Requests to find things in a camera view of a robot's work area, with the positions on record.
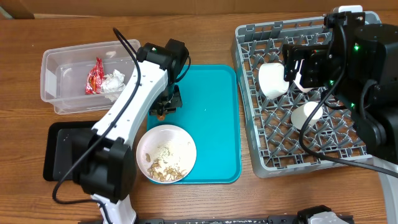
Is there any pink small bowl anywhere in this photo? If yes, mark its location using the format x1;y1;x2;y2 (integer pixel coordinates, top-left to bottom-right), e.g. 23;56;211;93
294;72;313;93

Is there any grey dishwasher rack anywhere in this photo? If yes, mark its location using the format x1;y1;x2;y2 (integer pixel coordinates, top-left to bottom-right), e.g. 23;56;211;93
233;11;383;178

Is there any white tissue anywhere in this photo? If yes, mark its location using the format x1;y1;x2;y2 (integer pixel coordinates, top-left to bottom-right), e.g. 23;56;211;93
101;69;126;102

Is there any white paper cup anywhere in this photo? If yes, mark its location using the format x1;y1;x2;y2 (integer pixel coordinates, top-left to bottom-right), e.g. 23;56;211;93
290;101;323;130

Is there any red snack wrapper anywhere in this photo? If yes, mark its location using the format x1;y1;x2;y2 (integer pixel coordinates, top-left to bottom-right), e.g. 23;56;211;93
85;57;104;95

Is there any white bowl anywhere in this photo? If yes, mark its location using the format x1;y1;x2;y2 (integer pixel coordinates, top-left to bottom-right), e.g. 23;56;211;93
258;63;289;100

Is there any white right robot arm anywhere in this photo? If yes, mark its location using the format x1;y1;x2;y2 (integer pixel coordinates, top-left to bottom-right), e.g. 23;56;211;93
282;5;397;223

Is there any clear plastic bin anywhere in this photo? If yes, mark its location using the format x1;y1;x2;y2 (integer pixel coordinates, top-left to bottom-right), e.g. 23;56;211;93
40;41;135;114

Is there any teal plastic tray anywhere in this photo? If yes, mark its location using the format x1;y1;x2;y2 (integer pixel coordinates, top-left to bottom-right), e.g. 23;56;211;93
147;65;242;184

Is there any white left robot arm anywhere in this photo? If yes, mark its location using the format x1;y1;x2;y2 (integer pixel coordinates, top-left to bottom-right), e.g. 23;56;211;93
52;29;192;223

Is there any black plastic tray bin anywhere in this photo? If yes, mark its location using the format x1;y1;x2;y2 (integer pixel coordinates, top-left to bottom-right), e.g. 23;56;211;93
42;121;136;182

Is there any pink plate with food scraps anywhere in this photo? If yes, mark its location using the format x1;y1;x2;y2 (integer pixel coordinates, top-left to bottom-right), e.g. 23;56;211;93
136;124;197;184

